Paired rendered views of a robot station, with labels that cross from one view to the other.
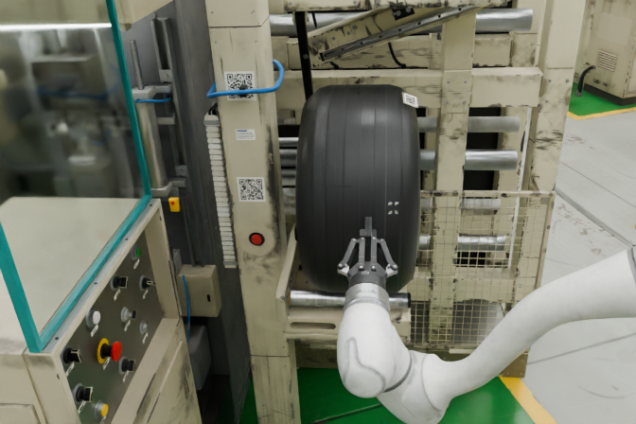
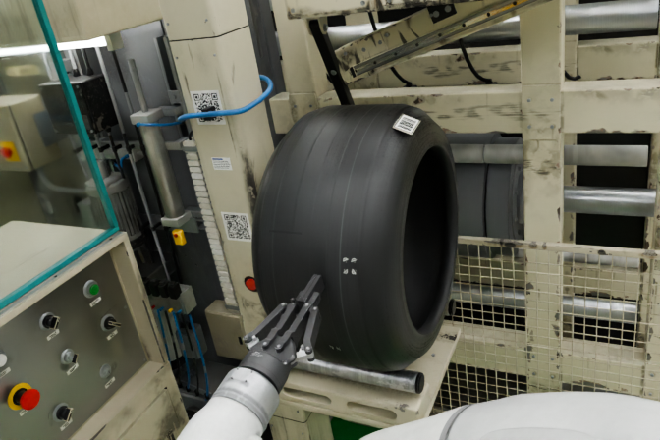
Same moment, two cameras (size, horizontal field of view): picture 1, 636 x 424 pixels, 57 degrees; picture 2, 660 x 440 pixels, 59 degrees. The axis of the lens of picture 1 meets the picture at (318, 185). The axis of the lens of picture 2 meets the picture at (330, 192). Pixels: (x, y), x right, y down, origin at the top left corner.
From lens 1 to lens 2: 63 cm
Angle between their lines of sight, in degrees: 21
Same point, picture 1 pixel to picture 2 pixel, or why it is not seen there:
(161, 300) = (144, 342)
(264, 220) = not seen: hidden behind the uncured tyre
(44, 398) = not seen: outside the picture
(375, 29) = (411, 36)
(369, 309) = (221, 409)
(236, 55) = (198, 72)
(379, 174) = (334, 220)
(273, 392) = not seen: outside the picture
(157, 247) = (131, 284)
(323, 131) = (282, 162)
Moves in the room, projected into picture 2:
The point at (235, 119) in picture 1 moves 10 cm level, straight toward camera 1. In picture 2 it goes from (209, 145) to (192, 163)
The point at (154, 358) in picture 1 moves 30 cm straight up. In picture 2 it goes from (115, 407) to (73, 298)
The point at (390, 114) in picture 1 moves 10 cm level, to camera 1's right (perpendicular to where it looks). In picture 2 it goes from (365, 143) to (418, 141)
